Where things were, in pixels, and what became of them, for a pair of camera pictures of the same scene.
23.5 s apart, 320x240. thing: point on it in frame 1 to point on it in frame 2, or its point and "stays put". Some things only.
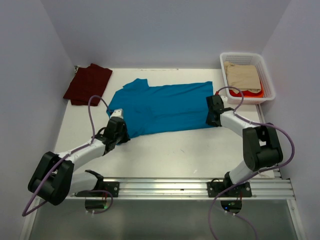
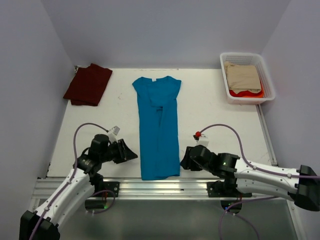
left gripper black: x=125 y=137 to x=125 y=153
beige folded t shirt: x=244 y=77 stays put
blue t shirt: x=166 y=107 to x=158 y=125
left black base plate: x=112 y=187 stays put
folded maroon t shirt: x=88 y=81 stays put
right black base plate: x=214 y=188 stays put
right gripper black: x=209 y=122 to x=187 y=163
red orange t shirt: x=248 y=93 stays put
